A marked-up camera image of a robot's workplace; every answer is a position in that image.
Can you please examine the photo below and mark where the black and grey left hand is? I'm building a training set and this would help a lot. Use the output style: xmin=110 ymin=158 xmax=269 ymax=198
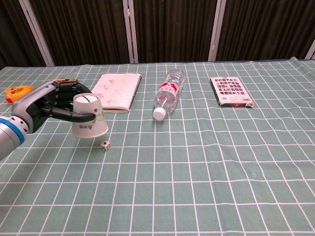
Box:
xmin=11 ymin=80 xmax=96 ymax=135

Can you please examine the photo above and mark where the white paper cup blue flower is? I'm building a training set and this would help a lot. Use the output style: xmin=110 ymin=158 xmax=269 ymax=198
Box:
xmin=71 ymin=93 xmax=109 ymax=138

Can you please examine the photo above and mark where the green grid-patterned tablecloth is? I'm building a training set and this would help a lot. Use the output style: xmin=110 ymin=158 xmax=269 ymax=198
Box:
xmin=0 ymin=57 xmax=315 ymax=236

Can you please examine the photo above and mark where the yellow tape measure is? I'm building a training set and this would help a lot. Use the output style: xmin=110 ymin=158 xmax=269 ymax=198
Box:
xmin=5 ymin=85 xmax=35 ymax=104

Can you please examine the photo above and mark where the white spiral notebook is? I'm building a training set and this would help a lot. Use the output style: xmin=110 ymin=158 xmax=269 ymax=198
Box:
xmin=91 ymin=73 xmax=143 ymax=114

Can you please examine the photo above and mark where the clear plastic water bottle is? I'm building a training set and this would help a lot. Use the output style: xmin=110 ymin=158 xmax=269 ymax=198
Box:
xmin=152 ymin=69 xmax=186 ymax=121

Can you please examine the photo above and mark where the dark card box picture grid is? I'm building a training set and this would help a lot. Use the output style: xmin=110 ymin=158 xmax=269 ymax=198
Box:
xmin=210 ymin=76 xmax=254 ymax=109

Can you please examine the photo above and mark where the white partition frame post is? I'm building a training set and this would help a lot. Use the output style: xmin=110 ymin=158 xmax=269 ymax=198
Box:
xmin=19 ymin=0 xmax=55 ymax=66
xmin=305 ymin=39 xmax=315 ymax=59
xmin=207 ymin=0 xmax=227 ymax=62
xmin=122 ymin=0 xmax=139 ymax=63

